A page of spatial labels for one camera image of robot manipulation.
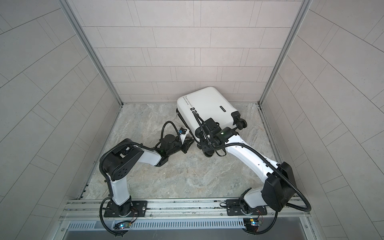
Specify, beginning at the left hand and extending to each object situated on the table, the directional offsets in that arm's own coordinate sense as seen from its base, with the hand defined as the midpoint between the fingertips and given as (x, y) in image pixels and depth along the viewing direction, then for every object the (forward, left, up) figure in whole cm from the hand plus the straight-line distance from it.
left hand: (196, 138), depth 90 cm
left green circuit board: (-43, +31, -2) cm, 53 cm away
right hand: (-8, -4, +6) cm, 11 cm away
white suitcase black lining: (+13, +2, +14) cm, 19 cm away
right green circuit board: (-42, -26, -6) cm, 49 cm away
